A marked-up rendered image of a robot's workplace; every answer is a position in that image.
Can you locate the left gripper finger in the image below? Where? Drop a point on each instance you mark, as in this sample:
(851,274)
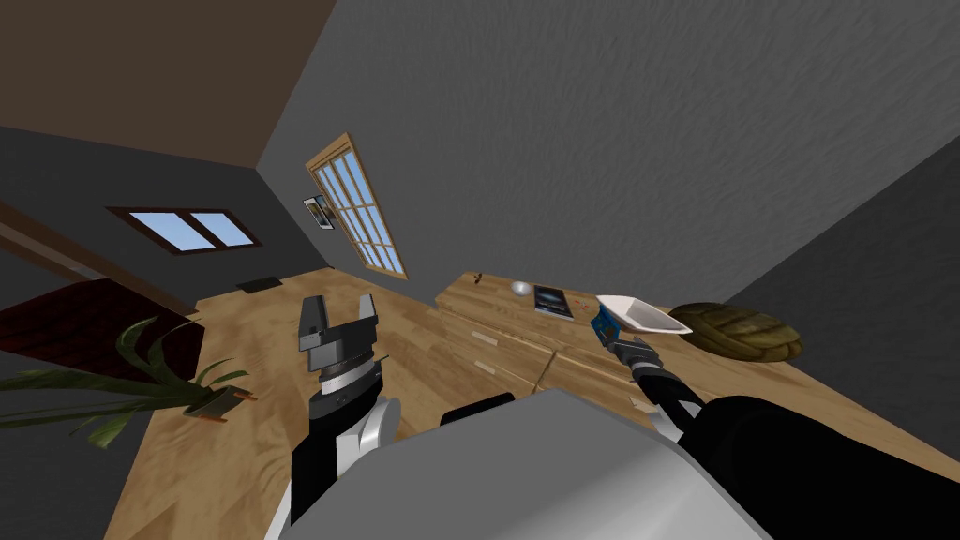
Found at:
(313,319)
(367,309)

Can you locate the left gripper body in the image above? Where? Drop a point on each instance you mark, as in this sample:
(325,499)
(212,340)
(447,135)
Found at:
(341,345)

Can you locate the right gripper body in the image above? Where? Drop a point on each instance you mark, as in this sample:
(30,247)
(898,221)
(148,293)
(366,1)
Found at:
(632,349)

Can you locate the blue patterned box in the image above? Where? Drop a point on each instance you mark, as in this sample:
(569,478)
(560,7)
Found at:
(604,325)

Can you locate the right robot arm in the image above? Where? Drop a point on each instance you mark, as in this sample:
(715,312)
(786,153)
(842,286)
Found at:
(787,457)

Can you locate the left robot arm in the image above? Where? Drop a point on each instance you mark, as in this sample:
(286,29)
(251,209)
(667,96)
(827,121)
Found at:
(330,450)

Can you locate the white bowl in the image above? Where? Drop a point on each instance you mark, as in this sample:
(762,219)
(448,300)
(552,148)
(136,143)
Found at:
(645,315)

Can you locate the dark floor mat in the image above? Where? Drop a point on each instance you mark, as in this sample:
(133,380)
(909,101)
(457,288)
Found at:
(259,284)

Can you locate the dark book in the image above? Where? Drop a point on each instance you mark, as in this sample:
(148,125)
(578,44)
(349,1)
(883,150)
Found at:
(553,301)

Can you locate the tall wooden framed window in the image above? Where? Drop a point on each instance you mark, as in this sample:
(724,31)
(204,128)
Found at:
(356,210)

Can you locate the olive green pouf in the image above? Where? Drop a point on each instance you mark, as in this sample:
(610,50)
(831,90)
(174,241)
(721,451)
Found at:
(739,332)

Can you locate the wooden dresser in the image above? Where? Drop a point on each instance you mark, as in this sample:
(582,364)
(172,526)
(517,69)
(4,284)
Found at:
(510,330)

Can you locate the small silver bowl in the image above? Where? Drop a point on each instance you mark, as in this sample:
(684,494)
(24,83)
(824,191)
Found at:
(521,288)

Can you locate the wide dark framed window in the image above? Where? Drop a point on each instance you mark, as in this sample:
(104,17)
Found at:
(187,230)

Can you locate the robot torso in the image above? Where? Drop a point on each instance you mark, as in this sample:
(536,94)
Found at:
(525,480)

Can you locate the green potted plant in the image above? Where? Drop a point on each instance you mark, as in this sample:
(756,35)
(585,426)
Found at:
(150,390)

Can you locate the dark red sofa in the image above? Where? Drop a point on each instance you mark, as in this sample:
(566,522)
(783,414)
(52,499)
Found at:
(82,330)

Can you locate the small framed wall picture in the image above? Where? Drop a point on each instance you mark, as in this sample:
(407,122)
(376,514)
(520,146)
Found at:
(320,212)

